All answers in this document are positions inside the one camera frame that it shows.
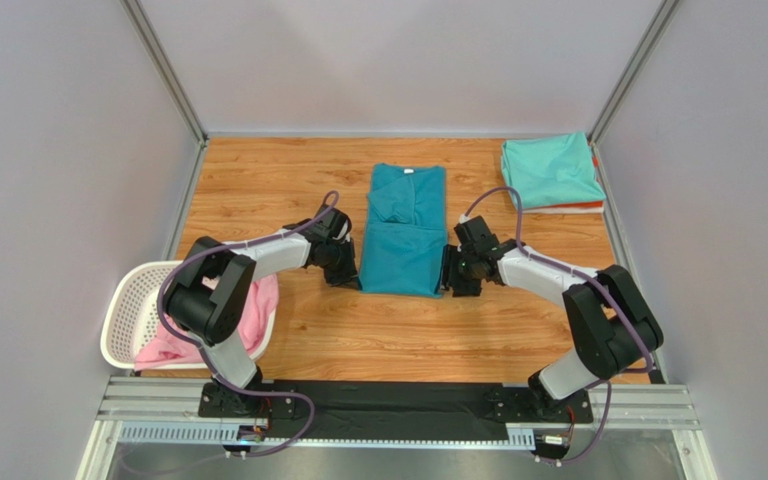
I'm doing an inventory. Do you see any teal t shirt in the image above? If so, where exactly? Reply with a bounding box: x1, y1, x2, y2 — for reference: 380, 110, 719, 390
359, 163, 448, 298

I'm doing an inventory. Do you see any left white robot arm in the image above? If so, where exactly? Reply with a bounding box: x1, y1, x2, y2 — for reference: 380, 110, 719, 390
157, 205, 359, 417

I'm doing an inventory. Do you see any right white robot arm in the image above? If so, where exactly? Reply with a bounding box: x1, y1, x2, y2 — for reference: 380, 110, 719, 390
441, 217, 664, 419

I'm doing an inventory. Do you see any folded mint green t shirt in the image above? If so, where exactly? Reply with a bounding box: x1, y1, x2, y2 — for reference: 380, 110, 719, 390
500, 132, 606, 211

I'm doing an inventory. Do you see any folded orange t shirt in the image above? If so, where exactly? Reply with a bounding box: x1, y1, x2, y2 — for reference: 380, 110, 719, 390
521, 149, 606, 214

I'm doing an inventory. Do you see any black cloth strip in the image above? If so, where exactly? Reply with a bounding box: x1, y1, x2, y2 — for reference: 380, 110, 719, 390
265, 381, 538, 441

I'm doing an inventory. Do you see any pink t shirt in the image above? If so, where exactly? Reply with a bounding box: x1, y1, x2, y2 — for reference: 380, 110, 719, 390
135, 274, 280, 371

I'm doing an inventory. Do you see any white plastic laundry basket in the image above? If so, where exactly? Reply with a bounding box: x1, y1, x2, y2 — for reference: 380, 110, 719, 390
100, 258, 277, 371

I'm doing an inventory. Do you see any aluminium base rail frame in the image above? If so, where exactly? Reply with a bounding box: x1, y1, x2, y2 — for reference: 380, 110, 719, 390
95, 376, 717, 479

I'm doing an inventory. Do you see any left aluminium corner post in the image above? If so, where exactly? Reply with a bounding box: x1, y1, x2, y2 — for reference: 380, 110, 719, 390
121, 0, 209, 147

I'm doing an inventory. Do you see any aluminium corner post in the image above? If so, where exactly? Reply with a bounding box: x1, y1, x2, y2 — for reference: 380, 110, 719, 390
588, 0, 681, 144
121, 0, 209, 147

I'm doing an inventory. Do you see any right aluminium corner post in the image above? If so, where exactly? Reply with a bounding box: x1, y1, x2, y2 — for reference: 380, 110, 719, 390
588, 0, 681, 144

